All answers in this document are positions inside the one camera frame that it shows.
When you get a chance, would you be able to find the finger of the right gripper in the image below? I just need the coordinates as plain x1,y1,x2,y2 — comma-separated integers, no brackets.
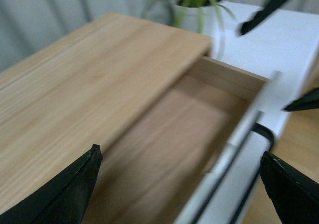
282,87,319,112
239,0,288,36

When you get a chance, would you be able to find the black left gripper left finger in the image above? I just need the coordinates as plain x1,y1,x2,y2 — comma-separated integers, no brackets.
0,144,103,224

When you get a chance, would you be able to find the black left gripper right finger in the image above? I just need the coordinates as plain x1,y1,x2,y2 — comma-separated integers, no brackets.
260,151,319,224

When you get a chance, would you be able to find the white drawer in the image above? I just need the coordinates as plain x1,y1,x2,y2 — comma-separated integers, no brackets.
83,58,280,224
191,112,275,224

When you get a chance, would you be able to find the wooden drawer cabinet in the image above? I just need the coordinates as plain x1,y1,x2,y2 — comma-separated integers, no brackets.
0,13,212,212

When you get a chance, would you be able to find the green spider plant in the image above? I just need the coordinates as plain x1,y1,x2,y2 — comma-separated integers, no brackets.
143,0,272,60

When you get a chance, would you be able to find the white plant pot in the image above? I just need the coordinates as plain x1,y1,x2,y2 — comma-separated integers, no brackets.
172,0,233,36

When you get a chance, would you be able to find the grey curtain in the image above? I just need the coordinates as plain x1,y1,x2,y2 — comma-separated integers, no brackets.
0,0,172,70

